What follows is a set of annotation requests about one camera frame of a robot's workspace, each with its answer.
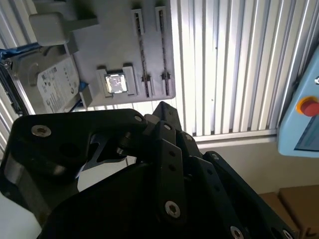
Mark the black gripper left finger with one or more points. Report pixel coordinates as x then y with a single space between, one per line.
62 139

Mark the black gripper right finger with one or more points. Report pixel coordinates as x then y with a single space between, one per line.
224 194

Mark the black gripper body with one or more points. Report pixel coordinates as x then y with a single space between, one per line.
112 211

